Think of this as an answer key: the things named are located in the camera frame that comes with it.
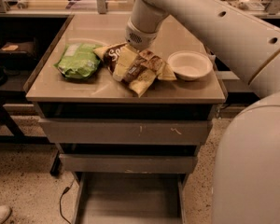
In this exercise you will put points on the open bottom drawer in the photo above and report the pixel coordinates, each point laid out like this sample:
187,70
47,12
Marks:
105,198

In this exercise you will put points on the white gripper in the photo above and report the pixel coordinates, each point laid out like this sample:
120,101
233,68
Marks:
140,37

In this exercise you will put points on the dark bag on shelf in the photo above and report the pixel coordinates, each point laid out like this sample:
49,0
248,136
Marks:
18,50

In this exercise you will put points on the white bowl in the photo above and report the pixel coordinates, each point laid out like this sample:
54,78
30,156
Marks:
190,65

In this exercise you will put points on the black table leg frame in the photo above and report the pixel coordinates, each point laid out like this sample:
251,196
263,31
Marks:
17,104

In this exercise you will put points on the grey drawer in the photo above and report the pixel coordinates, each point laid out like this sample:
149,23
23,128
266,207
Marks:
126,132
128,164

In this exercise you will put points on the brown chip bag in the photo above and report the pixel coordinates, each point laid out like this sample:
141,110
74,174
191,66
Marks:
149,67

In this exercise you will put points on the green chip bag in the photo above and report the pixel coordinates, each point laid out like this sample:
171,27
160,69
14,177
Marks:
78,61

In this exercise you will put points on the top grey drawer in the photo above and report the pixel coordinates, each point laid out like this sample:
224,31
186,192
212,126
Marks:
126,132

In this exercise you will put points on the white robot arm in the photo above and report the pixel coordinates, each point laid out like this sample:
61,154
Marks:
246,182

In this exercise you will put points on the middle grey drawer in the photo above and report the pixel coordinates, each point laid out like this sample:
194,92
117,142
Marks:
128,164

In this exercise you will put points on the white shoe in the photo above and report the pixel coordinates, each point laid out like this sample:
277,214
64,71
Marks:
5,212

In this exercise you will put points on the grey drawer cabinet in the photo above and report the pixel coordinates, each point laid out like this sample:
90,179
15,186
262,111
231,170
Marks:
102,97

